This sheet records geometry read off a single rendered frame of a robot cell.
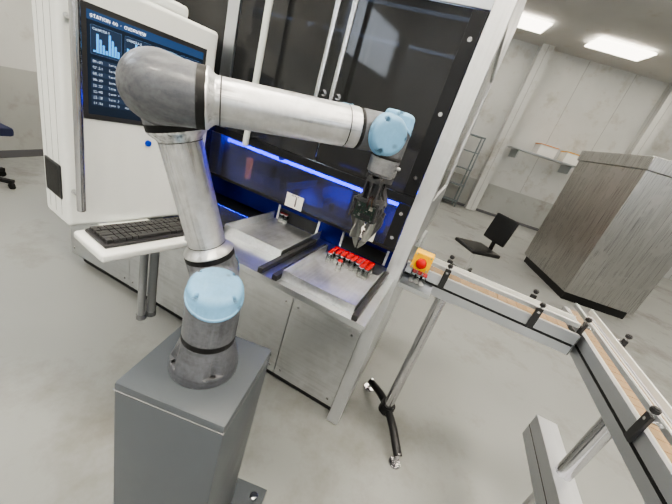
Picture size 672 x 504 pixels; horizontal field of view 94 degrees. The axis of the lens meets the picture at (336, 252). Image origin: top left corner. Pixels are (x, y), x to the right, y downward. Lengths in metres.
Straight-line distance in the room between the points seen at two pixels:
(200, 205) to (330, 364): 1.09
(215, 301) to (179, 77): 0.39
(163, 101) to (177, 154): 0.16
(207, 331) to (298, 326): 0.91
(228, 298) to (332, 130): 0.38
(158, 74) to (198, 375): 0.56
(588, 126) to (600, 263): 6.66
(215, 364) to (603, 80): 11.52
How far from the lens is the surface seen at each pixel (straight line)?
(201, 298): 0.67
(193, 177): 0.72
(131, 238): 1.29
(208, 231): 0.75
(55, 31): 1.29
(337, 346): 1.53
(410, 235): 1.22
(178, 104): 0.56
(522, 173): 11.10
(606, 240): 5.40
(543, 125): 11.16
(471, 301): 1.40
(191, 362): 0.77
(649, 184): 5.42
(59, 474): 1.68
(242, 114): 0.56
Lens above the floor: 1.40
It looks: 23 degrees down
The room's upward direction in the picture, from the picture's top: 18 degrees clockwise
